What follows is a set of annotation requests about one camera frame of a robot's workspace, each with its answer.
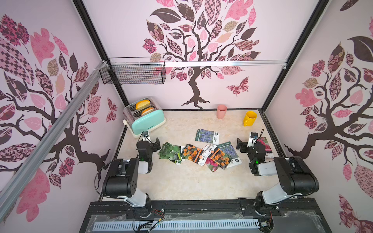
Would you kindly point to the aluminium rail wall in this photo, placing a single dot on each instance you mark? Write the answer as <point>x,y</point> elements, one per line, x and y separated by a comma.
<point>12,190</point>
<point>206,63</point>

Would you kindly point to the toast slice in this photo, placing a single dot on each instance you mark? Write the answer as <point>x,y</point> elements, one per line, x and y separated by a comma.
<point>147,111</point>
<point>142,104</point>

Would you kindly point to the aluminium rail back wall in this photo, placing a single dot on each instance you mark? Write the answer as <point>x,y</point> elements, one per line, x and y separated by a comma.
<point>206,63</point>

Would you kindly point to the toast slice front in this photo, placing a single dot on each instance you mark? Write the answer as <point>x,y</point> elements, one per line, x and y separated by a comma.
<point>147,111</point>

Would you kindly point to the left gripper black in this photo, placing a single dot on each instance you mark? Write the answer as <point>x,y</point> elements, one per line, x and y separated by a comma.
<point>155,145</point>

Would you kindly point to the mint green toaster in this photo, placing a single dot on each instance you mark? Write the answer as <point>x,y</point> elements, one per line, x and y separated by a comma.
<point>137,123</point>

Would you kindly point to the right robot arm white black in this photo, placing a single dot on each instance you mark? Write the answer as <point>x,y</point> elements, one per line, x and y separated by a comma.
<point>295,177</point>

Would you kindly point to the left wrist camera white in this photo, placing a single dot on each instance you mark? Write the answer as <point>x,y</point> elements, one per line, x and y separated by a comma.
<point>145,136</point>

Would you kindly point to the pink cup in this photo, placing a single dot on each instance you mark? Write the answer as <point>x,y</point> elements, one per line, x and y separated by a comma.
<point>221,111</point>

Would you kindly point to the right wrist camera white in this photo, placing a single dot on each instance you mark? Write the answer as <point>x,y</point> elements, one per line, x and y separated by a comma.
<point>253,138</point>

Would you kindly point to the marigold seed packet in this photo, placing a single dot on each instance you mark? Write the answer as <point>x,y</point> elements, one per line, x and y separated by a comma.
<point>194,154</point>
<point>217,155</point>

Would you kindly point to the white vented cable duct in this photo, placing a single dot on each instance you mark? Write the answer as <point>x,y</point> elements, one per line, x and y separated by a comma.
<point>175,225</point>

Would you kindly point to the aluminium rail left wall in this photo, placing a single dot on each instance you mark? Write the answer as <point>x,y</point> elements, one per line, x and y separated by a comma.
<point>12,190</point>

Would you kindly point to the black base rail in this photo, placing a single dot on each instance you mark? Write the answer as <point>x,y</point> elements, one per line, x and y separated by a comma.
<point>301,215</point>

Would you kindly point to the pink flower packet right edge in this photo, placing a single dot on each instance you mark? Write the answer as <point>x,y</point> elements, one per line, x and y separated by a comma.
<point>268,150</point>

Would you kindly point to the green plant seed packet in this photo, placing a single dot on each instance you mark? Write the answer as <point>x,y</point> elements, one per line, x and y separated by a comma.
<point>166,151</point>

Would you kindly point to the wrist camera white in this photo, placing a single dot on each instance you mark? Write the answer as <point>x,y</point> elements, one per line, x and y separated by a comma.
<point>145,136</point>
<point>253,138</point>

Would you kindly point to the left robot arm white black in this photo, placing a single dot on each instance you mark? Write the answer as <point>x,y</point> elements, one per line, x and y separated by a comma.
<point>122,177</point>

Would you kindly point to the pink flower seed packet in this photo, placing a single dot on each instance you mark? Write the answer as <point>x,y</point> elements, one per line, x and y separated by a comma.
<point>212,165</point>

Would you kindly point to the yellow mug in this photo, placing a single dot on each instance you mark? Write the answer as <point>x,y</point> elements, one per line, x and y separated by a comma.
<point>249,118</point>

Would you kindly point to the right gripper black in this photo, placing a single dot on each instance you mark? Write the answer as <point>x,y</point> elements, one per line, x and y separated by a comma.
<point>243,145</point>

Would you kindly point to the black wire basket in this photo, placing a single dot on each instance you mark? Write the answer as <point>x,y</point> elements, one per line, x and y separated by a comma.
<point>134,70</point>

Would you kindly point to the lavender seed packet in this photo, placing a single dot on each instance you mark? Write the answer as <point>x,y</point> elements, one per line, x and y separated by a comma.
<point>210,137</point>
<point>231,153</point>

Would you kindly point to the toast slice rear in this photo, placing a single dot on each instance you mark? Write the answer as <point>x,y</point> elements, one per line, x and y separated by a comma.
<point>142,104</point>

